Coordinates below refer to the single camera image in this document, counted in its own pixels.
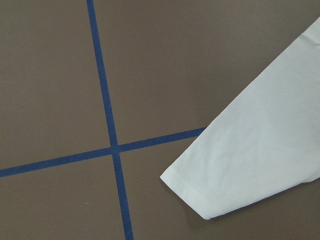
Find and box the white long-sleeve printed shirt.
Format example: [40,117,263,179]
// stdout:
[160,20,320,220]

